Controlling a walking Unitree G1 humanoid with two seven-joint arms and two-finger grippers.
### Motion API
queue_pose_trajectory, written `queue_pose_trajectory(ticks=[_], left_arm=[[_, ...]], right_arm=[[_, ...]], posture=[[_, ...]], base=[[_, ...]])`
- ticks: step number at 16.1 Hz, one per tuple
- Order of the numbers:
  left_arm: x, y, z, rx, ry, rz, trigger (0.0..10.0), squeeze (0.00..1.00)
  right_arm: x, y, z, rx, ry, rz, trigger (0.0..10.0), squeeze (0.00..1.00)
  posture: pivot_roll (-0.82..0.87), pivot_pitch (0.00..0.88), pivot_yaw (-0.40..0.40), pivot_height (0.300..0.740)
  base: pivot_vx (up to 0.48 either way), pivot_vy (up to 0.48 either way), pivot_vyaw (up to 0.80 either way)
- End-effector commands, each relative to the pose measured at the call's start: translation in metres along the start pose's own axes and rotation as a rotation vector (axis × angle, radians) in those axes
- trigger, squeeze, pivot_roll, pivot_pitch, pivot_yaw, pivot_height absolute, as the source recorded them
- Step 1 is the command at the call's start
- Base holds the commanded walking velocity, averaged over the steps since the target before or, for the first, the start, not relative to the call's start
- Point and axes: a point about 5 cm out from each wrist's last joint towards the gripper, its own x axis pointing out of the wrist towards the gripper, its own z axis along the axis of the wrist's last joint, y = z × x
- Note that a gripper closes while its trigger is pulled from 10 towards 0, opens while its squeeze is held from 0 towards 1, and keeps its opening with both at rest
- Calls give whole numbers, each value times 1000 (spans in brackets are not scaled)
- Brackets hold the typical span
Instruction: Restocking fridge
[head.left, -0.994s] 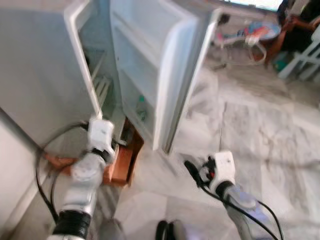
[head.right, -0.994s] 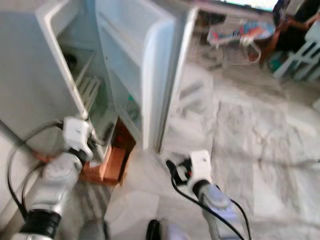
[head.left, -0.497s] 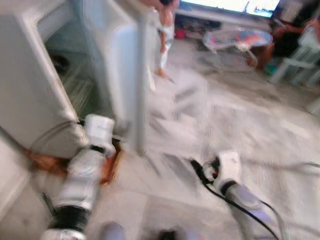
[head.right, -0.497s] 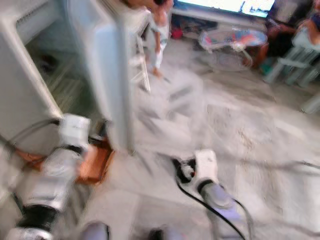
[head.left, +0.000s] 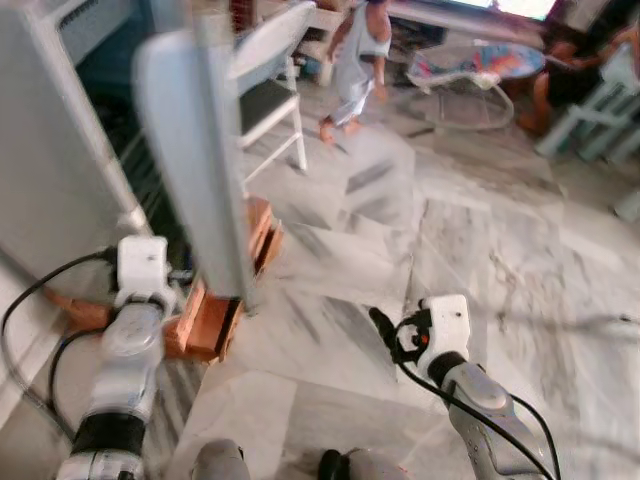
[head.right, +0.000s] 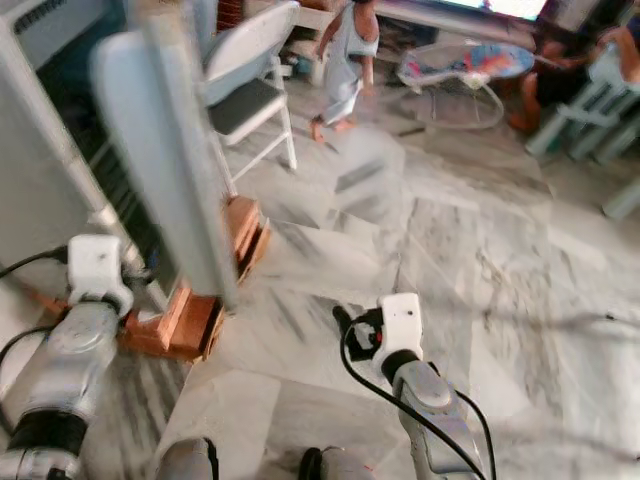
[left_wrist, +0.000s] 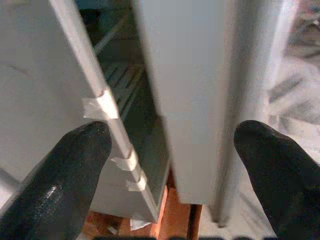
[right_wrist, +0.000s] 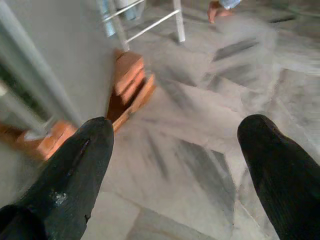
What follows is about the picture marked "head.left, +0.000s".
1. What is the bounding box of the white fridge door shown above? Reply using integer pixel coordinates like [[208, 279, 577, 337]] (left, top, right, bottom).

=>
[[133, 12, 259, 313]]

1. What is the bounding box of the white fridge body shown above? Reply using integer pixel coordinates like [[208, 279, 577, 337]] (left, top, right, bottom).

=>
[[0, 0, 196, 331]]

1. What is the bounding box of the grey right robot leg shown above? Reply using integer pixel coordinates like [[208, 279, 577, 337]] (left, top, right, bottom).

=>
[[318, 448, 411, 480]]

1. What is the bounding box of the grey robot leg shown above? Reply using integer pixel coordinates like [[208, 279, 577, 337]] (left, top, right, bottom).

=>
[[318, 448, 411, 480], [195, 438, 251, 480]]

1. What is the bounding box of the wooden support block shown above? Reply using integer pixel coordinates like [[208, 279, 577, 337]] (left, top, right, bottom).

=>
[[163, 283, 246, 363], [243, 195, 286, 279]]

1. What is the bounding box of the grey left robot leg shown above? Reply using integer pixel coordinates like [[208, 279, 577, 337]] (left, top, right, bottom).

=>
[[195, 438, 251, 480]]

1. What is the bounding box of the white folding chair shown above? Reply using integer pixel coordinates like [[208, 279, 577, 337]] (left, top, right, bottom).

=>
[[228, 0, 321, 186]]

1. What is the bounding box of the child in grey clothes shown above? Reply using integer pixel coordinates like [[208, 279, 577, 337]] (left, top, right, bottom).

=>
[[318, 0, 394, 144]]

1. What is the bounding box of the colourful baby bouncer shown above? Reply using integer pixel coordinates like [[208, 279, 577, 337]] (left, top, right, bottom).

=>
[[405, 40, 548, 131]]

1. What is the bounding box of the seated person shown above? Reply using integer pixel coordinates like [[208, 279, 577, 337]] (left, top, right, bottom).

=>
[[517, 22, 640, 138]]

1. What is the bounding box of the pale green plastic chair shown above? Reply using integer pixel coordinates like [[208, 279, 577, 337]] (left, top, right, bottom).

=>
[[537, 45, 640, 166]]

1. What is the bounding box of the orange brick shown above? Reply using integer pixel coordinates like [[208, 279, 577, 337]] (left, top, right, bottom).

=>
[[42, 288, 113, 333]]

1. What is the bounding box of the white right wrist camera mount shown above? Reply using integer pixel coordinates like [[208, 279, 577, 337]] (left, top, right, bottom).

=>
[[413, 294, 472, 363]]

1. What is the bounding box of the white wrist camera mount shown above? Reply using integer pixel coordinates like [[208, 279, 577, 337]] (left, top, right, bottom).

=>
[[115, 236, 179, 309], [413, 294, 472, 363]]

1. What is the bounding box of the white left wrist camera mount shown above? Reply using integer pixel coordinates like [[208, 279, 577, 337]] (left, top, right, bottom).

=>
[[115, 236, 179, 309]]

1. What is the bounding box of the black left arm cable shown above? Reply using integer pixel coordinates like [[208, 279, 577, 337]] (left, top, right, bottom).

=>
[[0, 250, 119, 441], [48, 330, 101, 421]]

